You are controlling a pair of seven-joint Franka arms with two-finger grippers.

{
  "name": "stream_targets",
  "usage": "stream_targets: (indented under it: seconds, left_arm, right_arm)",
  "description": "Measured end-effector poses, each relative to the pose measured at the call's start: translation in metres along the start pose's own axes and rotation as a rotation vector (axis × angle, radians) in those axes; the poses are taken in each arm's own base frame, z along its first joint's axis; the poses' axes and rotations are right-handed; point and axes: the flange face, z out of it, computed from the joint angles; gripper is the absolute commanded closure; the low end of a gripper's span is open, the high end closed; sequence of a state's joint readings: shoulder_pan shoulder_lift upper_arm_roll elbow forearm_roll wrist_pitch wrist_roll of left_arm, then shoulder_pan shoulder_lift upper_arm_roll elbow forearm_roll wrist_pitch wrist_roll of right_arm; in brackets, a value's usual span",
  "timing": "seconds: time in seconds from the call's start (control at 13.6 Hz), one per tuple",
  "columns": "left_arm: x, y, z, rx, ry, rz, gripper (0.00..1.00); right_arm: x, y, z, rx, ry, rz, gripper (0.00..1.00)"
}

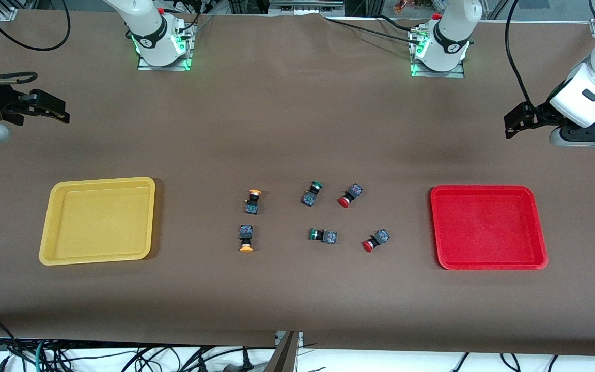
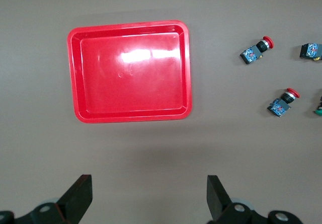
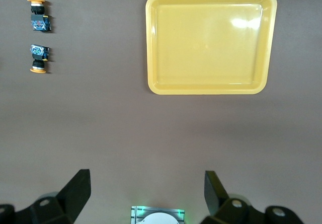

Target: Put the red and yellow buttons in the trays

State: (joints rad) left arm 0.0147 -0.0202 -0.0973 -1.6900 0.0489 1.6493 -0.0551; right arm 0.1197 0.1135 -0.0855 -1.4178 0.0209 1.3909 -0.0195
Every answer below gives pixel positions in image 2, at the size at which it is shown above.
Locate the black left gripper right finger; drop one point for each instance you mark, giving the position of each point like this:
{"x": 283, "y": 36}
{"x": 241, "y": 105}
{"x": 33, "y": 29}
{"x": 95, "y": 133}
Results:
{"x": 216, "y": 198}

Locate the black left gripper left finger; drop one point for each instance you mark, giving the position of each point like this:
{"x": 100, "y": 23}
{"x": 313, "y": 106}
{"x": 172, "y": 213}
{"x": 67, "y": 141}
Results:
{"x": 75, "y": 201}

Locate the red mushroom push button switch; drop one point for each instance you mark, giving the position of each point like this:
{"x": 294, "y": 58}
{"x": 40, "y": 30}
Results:
{"x": 256, "y": 50}
{"x": 284, "y": 102}

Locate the red plastic tray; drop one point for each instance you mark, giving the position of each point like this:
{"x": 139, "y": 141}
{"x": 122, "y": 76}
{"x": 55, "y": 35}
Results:
{"x": 130, "y": 73}

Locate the green push button switch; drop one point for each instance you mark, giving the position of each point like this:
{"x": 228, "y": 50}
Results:
{"x": 319, "y": 107}

